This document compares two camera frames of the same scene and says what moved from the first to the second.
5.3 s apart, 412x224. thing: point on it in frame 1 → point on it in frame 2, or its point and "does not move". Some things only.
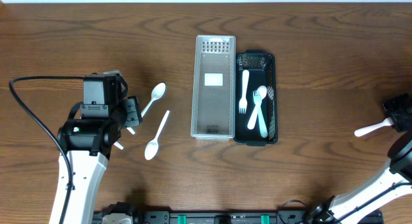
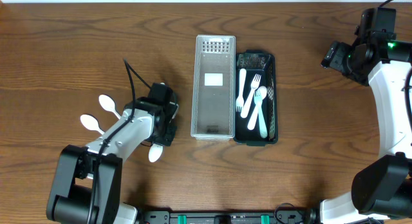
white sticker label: [213, 79] does not move
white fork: [387, 121] → [255, 84]
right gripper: [398, 112] → [333, 55]
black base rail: [239, 217] does not move
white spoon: [262, 93] does not move
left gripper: [132, 111] → [172, 121]
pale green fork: [257, 100] does not move
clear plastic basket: [214, 87] does not move
